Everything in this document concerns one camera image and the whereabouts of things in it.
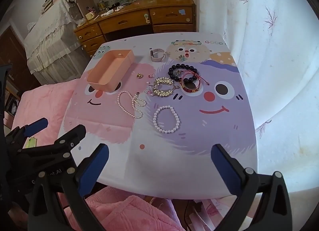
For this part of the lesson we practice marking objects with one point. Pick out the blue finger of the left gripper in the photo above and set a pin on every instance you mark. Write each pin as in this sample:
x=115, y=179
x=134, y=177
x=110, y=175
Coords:
x=21, y=134
x=67, y=142

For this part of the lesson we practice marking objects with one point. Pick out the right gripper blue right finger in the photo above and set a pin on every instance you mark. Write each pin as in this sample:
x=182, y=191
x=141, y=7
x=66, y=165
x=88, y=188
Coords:
x=241, y=182

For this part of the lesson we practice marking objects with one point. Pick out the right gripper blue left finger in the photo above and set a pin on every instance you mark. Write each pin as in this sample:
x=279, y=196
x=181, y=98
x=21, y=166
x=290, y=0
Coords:
x=79, y=182

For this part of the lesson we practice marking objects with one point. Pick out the pink plastic tray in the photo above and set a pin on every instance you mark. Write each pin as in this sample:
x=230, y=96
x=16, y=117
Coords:
x=109, y=71

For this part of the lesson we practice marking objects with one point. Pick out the pink crystal earring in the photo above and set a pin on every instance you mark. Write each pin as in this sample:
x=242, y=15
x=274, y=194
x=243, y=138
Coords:
x=149, y=91

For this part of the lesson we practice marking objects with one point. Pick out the gold leaf tiara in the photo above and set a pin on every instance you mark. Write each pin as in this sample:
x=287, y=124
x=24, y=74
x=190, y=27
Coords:
x=163, y=87

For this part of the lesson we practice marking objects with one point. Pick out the pink band smartwatch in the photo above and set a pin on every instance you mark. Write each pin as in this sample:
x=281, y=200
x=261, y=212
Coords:
x=157, y=55

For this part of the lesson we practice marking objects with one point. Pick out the green flower brooch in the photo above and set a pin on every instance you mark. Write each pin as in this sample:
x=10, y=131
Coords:
x=182, y=58

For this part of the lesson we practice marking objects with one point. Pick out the white lace covered furniture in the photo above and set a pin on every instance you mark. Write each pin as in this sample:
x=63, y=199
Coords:
x=54, y=53

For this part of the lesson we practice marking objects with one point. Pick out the cartoon printed tablecloth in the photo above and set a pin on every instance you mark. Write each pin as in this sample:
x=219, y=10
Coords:
x=161, y=146

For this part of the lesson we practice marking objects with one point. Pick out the white floral curtain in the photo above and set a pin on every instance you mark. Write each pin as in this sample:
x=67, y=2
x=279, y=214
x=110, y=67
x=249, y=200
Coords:
x=275, y=46

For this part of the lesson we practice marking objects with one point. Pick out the wooden desk with drawers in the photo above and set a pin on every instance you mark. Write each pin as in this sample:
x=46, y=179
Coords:
x=139, y=18

